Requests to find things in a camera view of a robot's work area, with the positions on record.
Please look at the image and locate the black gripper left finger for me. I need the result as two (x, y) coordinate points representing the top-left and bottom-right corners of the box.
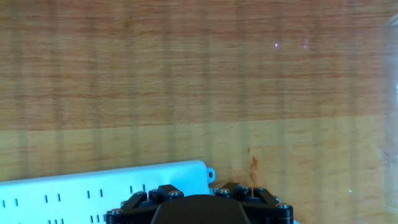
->
(105, 184), (185, 224)

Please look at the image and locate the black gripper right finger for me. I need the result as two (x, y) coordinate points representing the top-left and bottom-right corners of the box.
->
(214, 182), (295, 224)

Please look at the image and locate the white power strip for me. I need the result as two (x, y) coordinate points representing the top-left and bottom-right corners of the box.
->
(0, 159), (216, 224)

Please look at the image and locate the glossy wooden board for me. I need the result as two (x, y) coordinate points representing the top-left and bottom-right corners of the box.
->
(0, 0), (398, 224)

